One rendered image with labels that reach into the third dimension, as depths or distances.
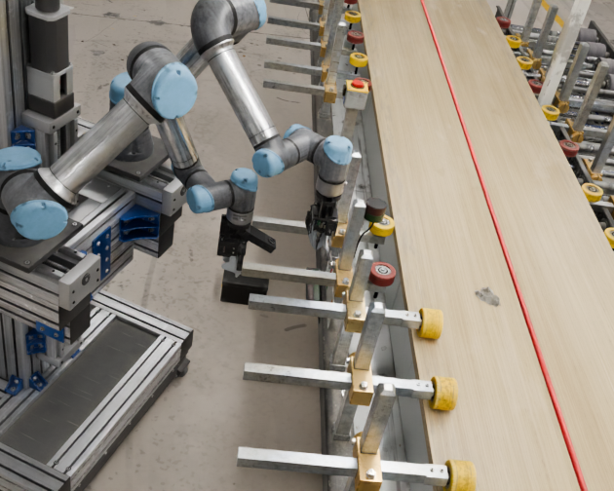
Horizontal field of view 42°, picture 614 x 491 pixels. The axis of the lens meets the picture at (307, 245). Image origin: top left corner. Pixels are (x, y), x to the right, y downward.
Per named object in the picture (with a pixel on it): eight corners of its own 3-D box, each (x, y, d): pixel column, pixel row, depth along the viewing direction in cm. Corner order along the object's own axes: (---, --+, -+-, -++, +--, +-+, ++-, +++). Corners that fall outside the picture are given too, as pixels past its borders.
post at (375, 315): (333, 441, 211) (371, 309, 182) (332, 431, 214) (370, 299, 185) (346, 442, 212) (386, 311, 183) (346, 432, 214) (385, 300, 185)
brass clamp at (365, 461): (352, 493, 172) (357, 479, 168) (349, 442, 182) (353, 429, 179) (380, 496, 172) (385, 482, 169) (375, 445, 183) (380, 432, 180)
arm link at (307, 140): (275, 130, 208) (307, 148, 203) (301, 118, 216) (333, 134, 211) (271, 155, 213) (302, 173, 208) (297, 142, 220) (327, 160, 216)
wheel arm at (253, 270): (241, 278, 236) (243, 267, 234) (242, 271, 239) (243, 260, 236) (384, 295, 241) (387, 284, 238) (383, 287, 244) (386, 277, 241)
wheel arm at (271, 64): (263, 69, 357) (264, 60, 355) (263, 66, 360) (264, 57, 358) (358, 84, 362) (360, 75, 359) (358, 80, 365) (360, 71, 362)
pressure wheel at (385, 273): (363, 304, 240) (370, 275, 233) (362, 286, 246) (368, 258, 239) (389, 307, 241) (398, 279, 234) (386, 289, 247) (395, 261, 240)
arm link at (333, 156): (334, 129, 210) (360, 143, 206) (327, 164, 216) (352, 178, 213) (316, 138, 205) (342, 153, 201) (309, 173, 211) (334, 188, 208)
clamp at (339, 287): (333, 297, 237) (337, 284, 234) (332, 268, 247) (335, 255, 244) (352, 299, 237) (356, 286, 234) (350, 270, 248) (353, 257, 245)
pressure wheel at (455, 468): (454, 467, 172) (444, 453, 180) (448, 502, 173) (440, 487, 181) (480, 470, 173) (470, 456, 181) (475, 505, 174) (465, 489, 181)
